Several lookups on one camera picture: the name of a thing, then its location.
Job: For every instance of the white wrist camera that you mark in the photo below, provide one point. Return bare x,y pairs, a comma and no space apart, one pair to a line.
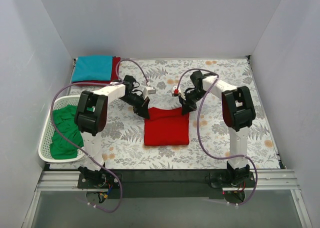
177,92
148,90

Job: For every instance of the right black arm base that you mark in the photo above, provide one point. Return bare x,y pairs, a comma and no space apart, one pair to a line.
236,179

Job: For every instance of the aluminium rail frame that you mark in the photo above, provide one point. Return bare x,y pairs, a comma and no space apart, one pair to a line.
160,198

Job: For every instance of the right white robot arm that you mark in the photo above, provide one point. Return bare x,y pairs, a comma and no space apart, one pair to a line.
238,113

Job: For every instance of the folded teal t-shirt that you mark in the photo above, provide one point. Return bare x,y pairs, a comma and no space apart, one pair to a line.
93,68

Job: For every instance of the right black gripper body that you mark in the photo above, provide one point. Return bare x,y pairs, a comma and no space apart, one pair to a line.
186,102

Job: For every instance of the white plastic laundry basket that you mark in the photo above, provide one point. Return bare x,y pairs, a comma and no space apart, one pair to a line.
48,132

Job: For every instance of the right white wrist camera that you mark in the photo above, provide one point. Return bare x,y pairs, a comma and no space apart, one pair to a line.
177,92

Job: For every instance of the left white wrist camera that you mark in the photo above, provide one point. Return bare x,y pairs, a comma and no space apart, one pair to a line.
148,90

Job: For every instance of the folded dark red t-shirt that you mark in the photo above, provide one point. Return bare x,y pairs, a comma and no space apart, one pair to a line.
115,68

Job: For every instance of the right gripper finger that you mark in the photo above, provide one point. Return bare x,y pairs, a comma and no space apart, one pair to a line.
185,106
193,104

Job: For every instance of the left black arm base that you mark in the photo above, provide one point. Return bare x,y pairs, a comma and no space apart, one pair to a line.
99,180

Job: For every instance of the green t-shirt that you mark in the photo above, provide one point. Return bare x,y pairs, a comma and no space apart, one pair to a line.
64,120

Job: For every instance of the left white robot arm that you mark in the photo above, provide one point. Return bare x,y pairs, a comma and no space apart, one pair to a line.
92,110

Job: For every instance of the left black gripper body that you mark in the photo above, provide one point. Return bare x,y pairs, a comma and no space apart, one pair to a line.
143,104

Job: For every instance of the floral patterned table mat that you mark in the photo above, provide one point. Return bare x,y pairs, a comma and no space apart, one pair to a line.
122,140

